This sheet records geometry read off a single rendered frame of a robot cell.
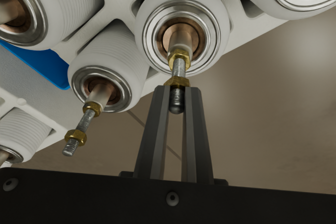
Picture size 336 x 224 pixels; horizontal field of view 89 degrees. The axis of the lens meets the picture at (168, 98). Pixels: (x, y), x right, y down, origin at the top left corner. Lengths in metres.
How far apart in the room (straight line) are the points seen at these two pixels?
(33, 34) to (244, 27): 0.24
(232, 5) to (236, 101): 0.39
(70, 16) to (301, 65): 0.52
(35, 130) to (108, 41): 0.31
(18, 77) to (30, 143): 0.14
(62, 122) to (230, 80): 0.45
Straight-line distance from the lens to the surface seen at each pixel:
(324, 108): 0.72
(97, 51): 0.22
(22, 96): 0.47
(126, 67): 0.21
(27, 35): 0.23
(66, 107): 0.50
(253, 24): 0.26
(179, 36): 0.16
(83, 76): 0.23
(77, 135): 0.18
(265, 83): 0.57
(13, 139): 0.47
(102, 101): 0.21
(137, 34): 0.18
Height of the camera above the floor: 0.41
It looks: 48 degrees down
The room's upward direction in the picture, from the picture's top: 173 degrees counter-clockwise
